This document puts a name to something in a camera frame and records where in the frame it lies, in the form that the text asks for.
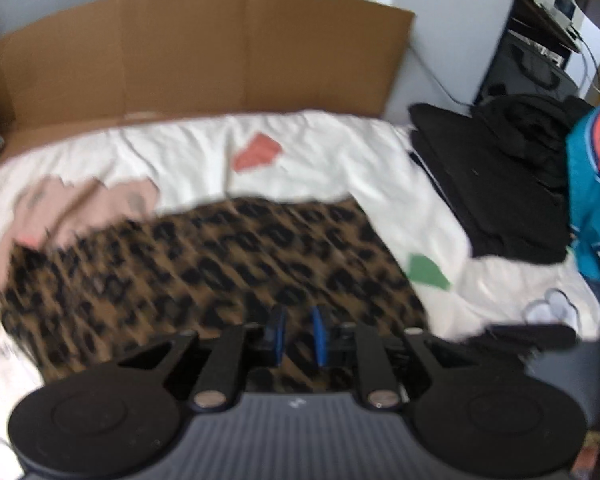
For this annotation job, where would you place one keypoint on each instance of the cream cartoon bear bedsheet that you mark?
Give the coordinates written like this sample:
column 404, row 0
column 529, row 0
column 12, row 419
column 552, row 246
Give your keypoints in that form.
column 422, row 404

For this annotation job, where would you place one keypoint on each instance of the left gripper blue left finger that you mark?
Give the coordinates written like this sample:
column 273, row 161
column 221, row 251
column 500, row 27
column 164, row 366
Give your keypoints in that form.
column 273, row 340

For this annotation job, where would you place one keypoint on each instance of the black bag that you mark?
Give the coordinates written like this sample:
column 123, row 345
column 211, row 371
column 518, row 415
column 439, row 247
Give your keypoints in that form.
column 502, row 170

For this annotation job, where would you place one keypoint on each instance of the leopard print skirt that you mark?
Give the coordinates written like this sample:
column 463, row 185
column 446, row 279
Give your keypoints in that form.
column 205, row 269

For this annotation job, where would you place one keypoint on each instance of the brown cardboard sheet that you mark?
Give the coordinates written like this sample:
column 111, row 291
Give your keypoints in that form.
column 114, row 61

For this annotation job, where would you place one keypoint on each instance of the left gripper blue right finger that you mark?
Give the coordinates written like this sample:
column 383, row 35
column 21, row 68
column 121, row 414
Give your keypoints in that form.
column 322, row 334

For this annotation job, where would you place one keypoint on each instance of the teal printed garment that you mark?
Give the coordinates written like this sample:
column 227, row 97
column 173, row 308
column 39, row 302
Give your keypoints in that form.
column 583, row 163

